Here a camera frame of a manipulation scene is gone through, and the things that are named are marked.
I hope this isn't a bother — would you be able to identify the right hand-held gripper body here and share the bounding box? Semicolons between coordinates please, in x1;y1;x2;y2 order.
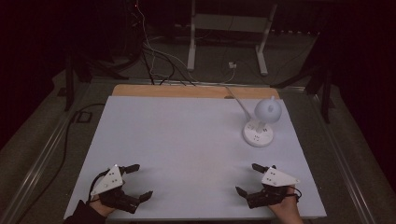
247;165;301;210

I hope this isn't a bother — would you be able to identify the person's left hand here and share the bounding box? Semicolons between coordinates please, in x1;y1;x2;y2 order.
89;198;119;218

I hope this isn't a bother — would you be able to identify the white metal stand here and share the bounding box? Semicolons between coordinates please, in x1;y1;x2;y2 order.
186;0;279;77

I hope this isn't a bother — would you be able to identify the dark power strip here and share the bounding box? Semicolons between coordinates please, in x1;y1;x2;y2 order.
269;28;322;37

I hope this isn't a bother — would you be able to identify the black metal stand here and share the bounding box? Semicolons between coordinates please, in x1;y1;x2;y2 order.
270;65;336;125
63;50;129;113

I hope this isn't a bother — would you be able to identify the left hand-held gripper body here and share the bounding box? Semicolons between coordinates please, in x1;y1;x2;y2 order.
90;163;141;215

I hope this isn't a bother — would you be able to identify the white globe plug-in lamp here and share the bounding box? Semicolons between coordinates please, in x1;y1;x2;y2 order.
253;95;283;133

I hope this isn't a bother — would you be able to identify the bundle of black cables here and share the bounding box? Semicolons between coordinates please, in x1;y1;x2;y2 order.
140;43;198;87

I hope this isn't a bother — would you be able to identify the long black floor cable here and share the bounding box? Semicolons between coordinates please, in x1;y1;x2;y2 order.
13;103;106;224

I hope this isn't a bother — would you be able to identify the black square floor frame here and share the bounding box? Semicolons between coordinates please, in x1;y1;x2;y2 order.
76;110;93;124

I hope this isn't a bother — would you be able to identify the thin white cable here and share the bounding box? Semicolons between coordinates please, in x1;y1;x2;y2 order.
135;0;237;86

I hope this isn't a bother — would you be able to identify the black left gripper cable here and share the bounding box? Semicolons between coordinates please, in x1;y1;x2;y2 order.
88;169;110;205

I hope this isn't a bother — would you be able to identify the person's right hand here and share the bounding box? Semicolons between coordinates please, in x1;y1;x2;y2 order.
268;185;304;224

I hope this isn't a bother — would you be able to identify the white power socket cord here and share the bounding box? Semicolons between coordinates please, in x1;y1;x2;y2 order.
224;86;252;123

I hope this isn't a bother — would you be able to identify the white round power socket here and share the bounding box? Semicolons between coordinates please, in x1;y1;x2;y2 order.
242;119;276;148

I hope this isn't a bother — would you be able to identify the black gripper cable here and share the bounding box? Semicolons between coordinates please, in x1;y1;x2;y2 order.
88;169;110;205
290;185;304;204

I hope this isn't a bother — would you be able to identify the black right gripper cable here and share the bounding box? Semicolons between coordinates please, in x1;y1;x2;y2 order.
290;185;304;204

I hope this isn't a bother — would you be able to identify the metal floor rail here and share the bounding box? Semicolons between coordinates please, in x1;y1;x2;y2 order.
0;81;94;224
309;91;379;224

